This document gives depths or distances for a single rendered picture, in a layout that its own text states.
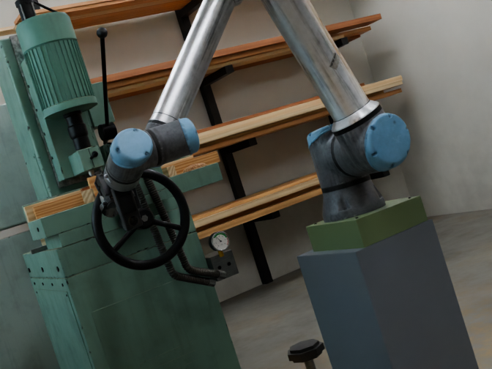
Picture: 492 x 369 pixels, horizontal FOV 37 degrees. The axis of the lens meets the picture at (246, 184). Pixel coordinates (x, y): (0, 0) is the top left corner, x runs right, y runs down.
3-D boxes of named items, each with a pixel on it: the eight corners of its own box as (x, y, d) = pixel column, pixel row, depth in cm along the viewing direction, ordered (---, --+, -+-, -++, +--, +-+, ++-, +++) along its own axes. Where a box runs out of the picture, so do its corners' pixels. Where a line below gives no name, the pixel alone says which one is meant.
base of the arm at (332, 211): (364, 206, 233) (355, 176, 233) (397, 201, 216) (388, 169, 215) (313, 223, 226) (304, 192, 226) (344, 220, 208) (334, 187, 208)
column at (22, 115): (64, 242, 251) (-3, 39, 248) (50, 244, 270) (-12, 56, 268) (124, 222, 261) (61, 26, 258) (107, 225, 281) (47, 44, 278)
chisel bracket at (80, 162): (86, 176, 233) (77, 150, 233) (75, 181, 246) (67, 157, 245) (107, 169, 236) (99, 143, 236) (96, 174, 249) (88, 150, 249)
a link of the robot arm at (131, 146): (162, 153, 170) (123, 166, 165) (151, 177, 180) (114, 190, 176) (145, 120, 172) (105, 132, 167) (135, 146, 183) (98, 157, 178)
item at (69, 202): (37, 219, 229) (33, 207, 229) (36, 220, 231) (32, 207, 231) (220, 161, 259) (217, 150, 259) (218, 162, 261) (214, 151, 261)
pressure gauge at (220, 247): (217, 259, 230) (209, 234, 230) (212, 259, 234) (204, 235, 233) (234, 252, 233) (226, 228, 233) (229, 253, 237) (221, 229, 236)
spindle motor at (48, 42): (51, 114, 227) (19, 17, 226) (40, 124, 242) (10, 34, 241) (105, 100, 235) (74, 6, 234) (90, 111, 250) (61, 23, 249)
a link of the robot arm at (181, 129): (178, 121, 187) (133, 135, 181) (195, 111, 177) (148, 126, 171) (189, 156, 188) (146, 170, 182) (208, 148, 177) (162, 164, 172)
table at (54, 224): (52, 236, 206) (45, 216, 205) (32, 241, 233) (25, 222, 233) (236, 176, 233) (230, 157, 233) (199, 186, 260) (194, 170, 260)
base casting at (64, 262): (64, 279, 215) (54, 249, 215) (28, 278, 266) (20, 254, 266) (198, 230, 236) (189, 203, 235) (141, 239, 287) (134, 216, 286)
